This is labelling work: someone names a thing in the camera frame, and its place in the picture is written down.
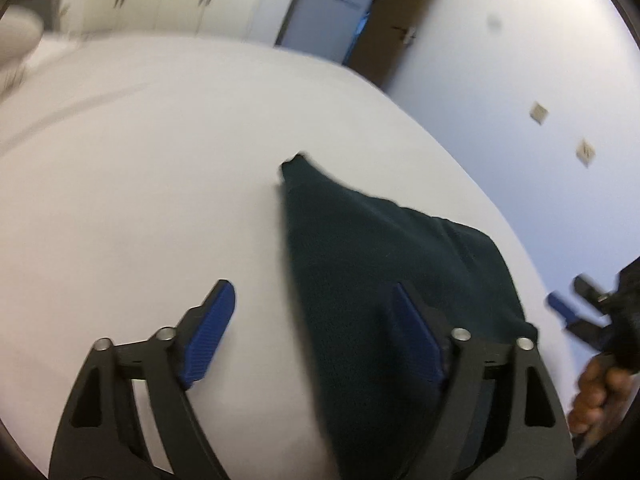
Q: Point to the person's right hand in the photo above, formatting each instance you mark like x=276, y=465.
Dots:
x=597, y=392

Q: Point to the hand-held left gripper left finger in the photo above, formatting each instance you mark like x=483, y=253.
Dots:
x=210, y=332

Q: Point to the dark brown door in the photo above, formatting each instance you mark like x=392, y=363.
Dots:
x=400, y=5

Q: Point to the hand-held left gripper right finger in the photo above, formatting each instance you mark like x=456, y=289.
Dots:
x=415, y=332

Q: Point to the pale blue cabinet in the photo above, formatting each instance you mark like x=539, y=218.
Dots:
x=330, y=10

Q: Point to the beige wall outlet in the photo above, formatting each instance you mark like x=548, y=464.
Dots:
x=585, y=152
x=539, y=113

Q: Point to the dark green cloth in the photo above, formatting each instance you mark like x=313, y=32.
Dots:
x=370, y=270

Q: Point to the white pillow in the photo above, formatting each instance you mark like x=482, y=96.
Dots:
x=17, y=45

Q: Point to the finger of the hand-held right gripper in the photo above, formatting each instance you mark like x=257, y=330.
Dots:
x=590, y=291
x=562, y=307

